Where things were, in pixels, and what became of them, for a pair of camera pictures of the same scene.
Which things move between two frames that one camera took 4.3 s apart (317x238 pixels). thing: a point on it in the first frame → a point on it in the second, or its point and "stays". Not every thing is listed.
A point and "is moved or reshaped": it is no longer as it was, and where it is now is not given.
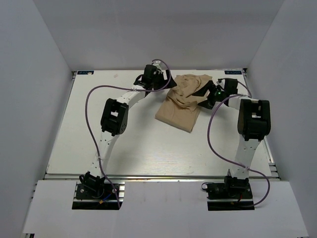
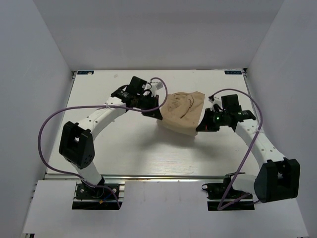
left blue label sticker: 85,72 stays
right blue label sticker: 233,72 stays
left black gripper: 161,74 → 155,113
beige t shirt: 180,110 is moved or reshaped
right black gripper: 210,102 → 206,125
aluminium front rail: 159,177 stays
